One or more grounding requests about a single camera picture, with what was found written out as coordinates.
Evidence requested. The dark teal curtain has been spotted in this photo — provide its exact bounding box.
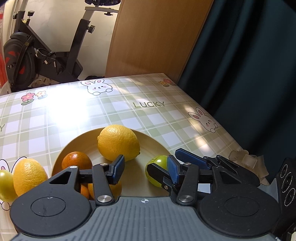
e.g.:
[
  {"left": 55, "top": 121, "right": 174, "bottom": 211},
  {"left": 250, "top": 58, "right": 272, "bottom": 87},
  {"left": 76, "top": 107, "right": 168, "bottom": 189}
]
[{"left": 178, "top": 1, "right": 295, "bottom": 181}]

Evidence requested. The dark orange tangerine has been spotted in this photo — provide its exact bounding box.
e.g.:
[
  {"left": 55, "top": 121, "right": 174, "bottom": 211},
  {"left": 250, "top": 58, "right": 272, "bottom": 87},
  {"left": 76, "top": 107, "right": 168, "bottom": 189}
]
[{"left": 61, "top": 151, "right": 92, "bottom": 170}]

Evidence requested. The plaid bunny tablecloth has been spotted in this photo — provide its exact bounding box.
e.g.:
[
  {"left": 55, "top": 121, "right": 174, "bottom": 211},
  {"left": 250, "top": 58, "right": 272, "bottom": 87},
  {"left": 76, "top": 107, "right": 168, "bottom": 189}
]
[{"left": 0, "top": 73, "right": 269, "bottom": 241}]

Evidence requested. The black exercise bike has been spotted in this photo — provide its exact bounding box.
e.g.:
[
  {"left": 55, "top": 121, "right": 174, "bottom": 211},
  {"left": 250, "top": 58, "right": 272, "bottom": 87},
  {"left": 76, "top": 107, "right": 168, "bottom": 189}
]
[{"left": 4, "top": 1, "right": 120, "bottom": 92}]

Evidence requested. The green round fruit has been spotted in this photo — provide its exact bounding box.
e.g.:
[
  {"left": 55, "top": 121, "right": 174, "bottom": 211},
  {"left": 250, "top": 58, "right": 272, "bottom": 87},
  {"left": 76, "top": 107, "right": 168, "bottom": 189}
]
[{"left": 145, "top": 155, "right": 168, "bottom": 188}]

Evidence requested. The wooden plate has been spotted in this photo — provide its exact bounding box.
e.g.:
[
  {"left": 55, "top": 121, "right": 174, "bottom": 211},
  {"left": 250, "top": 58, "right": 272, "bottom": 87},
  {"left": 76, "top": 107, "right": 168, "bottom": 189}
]
[{"left": 51, "top": 127, "right": 171, "bottom": 200}]

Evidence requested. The yellow lemon on table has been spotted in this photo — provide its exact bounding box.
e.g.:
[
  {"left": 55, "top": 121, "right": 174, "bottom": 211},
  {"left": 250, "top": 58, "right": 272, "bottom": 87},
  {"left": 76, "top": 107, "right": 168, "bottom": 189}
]
[{"left": 13, "top": 158, "right": 48, "bottom": 196}]

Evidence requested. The large yellow lemon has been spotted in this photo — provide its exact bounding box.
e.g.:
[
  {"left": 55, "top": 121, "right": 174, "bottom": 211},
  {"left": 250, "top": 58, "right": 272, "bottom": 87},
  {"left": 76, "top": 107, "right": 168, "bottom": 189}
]
[{"left": 97, "top": 125, "right": 140, "bottom": 162}]

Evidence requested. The orange tangerine in plate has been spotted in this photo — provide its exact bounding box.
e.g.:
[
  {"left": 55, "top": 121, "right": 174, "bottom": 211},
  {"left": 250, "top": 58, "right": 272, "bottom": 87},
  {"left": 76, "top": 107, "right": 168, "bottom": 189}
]
[{"left": 80, "top": 181, "right": 122, "bottom": 200}]

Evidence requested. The wooden board panel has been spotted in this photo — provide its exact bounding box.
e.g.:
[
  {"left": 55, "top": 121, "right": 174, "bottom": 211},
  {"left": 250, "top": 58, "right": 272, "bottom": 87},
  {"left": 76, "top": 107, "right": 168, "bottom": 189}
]
[{"left": 105, "top": 0, "right": 213, "bottom": 82}]

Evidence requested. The small yellow-green fruit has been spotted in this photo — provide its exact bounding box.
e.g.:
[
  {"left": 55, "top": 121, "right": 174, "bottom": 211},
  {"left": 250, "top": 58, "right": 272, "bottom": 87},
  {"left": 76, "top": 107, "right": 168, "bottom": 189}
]
[{"left": 0, "top": 170, "right": 18, "bottom": 202}]

